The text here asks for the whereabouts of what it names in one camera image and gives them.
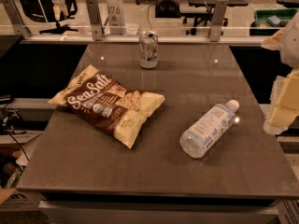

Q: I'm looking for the right metal bracket post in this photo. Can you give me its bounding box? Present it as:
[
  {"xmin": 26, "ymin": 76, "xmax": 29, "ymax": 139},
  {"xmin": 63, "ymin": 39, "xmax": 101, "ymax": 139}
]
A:
[{"xmin": 209, "ymin": 0, "xmax": 228, "ymax": 42}]

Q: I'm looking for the clear blue plastic bottle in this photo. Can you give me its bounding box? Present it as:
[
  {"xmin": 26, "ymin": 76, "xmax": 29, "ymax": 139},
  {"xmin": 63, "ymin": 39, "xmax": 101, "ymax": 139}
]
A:
[{"xmin": 179, "ymin": 100, "xmax": 239, "ymax": 159}]

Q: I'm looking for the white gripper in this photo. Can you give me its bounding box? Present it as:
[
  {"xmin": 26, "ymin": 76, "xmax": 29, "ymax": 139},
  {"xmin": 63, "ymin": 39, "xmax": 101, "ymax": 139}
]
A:
[{"xmin": 261, "ymin": 12, "xmax": 299, "ymax": 135}]

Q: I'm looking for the green plastic bin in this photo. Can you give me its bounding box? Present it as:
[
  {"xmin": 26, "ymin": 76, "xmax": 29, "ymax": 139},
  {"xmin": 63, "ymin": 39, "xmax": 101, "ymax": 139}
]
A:
[{"xmin": 249, "ymin": 8, "xmax": 298, "ymax": 35}]

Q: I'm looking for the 7up soda can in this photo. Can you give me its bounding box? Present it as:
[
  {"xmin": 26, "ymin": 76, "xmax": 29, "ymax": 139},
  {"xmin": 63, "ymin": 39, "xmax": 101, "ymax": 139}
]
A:
[{"xmin": 139, "ymin": 31, "xmax": 158, "ymax": 69}]

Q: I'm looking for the black cable at left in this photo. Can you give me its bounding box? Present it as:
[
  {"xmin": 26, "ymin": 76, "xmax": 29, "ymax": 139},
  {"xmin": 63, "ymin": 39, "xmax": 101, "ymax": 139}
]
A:
[{"xmin": 1, "ymin": 100, "xmax": 31, "ymax": 162}]

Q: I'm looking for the middle metal bracket post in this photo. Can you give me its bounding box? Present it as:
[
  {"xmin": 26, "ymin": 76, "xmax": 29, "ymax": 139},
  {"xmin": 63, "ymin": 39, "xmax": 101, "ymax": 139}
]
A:
[{"xmin": 86, "ymin": 0, "xmax": 104, "ymax": 41}]

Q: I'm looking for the cardboard box lower left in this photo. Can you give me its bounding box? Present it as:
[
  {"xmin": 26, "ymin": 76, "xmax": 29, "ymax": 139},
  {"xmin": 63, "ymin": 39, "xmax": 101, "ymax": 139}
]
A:
[{"xmin": 0, "ymin": 189, "xmax": 41, "ymax": 212}]

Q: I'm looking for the white numbered pillar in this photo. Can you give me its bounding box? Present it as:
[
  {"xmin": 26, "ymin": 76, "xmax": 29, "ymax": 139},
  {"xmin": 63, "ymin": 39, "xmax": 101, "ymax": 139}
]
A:
[{"xmin": 106, "ymin": 0, "xmax": 126, "ymax": 35}]

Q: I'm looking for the left metal bracket post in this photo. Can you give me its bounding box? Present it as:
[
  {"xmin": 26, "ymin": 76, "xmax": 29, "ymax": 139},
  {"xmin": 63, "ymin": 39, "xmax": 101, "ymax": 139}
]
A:
[{"xmin": 0, "ymin": 0, "xmax": 31, "ymax": 39}]

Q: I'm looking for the metal bracket post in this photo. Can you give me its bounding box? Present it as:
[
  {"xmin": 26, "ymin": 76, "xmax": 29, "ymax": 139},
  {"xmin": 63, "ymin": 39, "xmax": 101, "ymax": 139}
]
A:
[
  {"xmin": 86, "ymin": 0, "xmax": 104, "ymax": 41},
  {"xmin": 0, "ymin": 0, "xmax": 31, "ymax": 39},
  {"xmin": 209, "ymin": 0, "xmax": 228, "ymax": 42}
]

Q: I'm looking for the sea salt chips bag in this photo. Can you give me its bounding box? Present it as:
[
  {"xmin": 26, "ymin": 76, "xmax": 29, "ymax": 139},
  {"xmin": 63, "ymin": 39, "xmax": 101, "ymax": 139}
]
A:
[{"xmin": 49, "ymin": 64, "xmax": 165, "ymax": 148}]

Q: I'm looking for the black desk in background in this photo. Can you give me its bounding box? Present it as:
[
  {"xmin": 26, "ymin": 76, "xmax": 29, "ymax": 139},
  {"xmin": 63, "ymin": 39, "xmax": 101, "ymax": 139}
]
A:
[{"xmin": 181, "ymin": 0, "xmax": 249, "ymax": 35}]

